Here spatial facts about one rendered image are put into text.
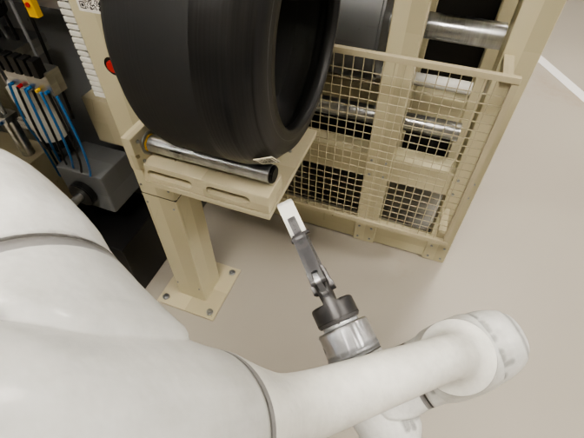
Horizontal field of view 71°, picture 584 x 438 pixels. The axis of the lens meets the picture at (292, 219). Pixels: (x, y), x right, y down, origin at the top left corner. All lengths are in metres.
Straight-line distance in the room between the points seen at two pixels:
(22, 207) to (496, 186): 2.38
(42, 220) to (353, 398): 0.30
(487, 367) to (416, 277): 1.34
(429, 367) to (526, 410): 1.34
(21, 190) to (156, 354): 0.12
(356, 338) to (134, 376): 0.53
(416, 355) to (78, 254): 0.37
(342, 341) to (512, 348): 0.24
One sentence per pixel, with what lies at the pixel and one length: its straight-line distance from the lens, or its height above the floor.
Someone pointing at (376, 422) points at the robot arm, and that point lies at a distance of 0.69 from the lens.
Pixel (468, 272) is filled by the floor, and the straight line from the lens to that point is 2.04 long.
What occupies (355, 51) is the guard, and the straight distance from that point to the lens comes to 1.27.
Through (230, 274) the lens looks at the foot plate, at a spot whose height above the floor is 0.01.
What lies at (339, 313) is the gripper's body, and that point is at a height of 0.95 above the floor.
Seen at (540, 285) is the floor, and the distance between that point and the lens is 2.14.
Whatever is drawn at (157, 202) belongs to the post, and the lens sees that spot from 1.40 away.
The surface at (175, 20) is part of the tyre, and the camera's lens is 0.70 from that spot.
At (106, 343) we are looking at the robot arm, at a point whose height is 1.40.
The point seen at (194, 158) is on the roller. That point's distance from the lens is 1.03.
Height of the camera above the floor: 1.55
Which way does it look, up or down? 48 degrees down
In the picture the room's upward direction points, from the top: straight up
